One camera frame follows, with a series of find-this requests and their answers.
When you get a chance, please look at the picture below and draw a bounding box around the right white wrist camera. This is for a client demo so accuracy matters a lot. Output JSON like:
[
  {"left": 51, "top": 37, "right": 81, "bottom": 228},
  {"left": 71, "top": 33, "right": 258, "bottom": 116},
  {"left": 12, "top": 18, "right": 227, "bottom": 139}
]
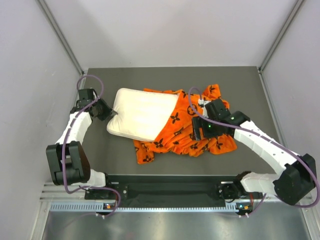
[{"left": 198, "top": 99, "right": 212, "bottom": 119}]

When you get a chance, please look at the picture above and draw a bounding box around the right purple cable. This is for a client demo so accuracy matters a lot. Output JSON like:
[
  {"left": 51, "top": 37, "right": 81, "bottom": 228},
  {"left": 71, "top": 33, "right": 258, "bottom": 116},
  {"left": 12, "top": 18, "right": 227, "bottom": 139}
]
[{"left": 187, "top": 86, "right": 320, "bottom": 216}]

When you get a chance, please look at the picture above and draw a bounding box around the aluminium frame rail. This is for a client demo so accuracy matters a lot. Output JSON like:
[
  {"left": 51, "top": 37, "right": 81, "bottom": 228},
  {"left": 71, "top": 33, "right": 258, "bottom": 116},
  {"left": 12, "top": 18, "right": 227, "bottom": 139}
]
[{"left": 39, "top": 181, "right": 313, "bottom": 203}]

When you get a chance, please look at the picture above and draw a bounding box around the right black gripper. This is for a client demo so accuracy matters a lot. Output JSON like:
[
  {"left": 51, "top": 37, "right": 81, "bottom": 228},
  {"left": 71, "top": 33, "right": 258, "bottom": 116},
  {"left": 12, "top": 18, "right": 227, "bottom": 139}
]
[{"left": 192, "top": 114, "right": 222, "bottom": 141}]

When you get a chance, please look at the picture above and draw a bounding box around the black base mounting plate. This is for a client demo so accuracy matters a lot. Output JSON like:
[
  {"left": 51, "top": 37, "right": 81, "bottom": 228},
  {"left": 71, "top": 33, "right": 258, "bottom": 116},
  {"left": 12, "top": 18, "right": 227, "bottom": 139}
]
[{"left": 84, "top": 174, "right": 262, "bottom": 208}]

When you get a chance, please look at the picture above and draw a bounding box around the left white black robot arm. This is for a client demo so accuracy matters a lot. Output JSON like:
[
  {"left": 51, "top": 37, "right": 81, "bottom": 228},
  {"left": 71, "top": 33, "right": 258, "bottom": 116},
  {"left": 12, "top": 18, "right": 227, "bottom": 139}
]
[{"left": 45, "top": 88, "right": 117, "bottom": 199}]

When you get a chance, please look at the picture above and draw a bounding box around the grey slotted cable duct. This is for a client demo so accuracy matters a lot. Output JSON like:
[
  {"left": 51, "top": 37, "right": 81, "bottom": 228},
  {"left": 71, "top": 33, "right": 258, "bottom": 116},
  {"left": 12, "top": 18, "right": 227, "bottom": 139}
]
[{"left": 50, "top": 201, "right": 253, "bottom": 213}]

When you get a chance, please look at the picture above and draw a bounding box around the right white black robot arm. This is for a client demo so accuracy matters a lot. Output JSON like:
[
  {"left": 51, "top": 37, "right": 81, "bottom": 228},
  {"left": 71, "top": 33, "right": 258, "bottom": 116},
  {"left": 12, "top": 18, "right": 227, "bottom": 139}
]
[{"left": 189, "top": 98, "right": 320, "bottom": 206}]

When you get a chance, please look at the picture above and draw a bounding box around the white pillow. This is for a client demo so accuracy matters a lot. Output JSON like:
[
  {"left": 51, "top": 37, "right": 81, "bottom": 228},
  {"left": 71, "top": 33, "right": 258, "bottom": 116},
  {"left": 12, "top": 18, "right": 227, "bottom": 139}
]
[{"left": 106, "top": 88, "right": 179, "bottom": 142}]

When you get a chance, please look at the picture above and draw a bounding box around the right aluminium corner post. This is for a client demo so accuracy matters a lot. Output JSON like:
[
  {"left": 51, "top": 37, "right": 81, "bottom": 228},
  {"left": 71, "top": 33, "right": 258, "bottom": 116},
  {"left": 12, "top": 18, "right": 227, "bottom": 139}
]
[{"left": 259, "top": 0, "right": 306, "bottom": 73}]

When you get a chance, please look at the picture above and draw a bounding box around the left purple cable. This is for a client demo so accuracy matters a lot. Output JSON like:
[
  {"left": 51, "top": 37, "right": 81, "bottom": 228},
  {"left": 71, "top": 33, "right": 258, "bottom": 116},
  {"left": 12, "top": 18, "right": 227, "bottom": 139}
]
[{"left": 61, "top": 74, "right": 123, "bottom": 216}]

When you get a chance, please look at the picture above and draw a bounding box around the purple cable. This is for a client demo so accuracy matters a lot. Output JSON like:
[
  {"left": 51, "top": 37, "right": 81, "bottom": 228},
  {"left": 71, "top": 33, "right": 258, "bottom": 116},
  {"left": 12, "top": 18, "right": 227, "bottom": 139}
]
[
  {"left": 61, "top": 74, "right": 123, "bottom": 216},
  {"left": 187, "top": 86, "right": 320, "bottom": 216}
]

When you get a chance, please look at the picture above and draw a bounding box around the aluminium corner post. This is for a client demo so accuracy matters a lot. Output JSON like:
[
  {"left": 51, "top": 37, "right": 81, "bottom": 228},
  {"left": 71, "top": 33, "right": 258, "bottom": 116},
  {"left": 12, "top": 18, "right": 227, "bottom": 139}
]
[
  {"left": 35, "top": 0, "right": 85, "bottom": 76},
  {"left": 259, "top": 0, "right": 306, "bottom": 73}
]

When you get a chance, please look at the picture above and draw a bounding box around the left aluminium corner post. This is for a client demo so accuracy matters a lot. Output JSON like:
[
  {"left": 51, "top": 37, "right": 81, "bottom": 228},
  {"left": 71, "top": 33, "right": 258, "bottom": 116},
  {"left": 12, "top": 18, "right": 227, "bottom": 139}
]
[{"left": 35, "top": 0, "right": 85, "bottom": 76}]

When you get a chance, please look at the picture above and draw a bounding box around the orange patterned pillowcase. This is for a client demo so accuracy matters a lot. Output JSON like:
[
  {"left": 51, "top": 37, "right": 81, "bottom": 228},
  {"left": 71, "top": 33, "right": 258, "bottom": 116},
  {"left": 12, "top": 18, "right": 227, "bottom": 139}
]
[{"left": 133, "top": 84, "right": 237, "bottom": 165}]

